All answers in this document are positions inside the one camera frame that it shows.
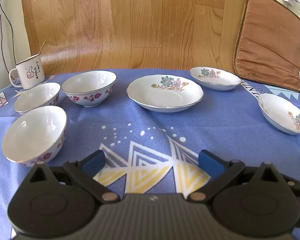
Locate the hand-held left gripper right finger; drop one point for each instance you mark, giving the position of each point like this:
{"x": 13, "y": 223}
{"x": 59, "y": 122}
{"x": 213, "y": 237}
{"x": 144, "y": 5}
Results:
{"x": 210, "y": 163}

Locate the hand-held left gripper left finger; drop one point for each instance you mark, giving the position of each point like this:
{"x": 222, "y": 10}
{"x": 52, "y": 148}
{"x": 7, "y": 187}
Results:
{"x": 95, "y": 162}

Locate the small white floral plate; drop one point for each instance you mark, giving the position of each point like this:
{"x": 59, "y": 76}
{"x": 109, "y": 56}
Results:
{"x": 215, "y": 80}
{"x": 277, "y": 112}

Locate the large white pink-floral bowl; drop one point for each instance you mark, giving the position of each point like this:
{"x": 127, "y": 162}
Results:
{"x": 35, "y": 132}

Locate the large white floral plate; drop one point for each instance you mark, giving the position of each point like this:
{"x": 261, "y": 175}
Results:
{"x": 165, "y": 97}

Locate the blue printed blanket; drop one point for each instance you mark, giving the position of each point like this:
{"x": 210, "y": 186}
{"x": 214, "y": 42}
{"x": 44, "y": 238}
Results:
{"x": 150, "y": 135}

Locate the white enamel mug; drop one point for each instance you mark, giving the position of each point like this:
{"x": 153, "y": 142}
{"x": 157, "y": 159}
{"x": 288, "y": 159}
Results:
{"x": 30, "y": 73}

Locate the brown seat cushion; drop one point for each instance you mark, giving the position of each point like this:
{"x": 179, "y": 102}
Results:
{"x": 270, "y": 37}

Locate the thin stick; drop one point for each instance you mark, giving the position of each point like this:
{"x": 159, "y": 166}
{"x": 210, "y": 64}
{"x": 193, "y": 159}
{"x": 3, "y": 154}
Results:
{"x": 42, "y": 46}

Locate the wood-pattern vinyl sheet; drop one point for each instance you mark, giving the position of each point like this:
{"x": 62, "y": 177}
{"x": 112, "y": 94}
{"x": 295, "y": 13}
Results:
{"x": 127, "y": 25}

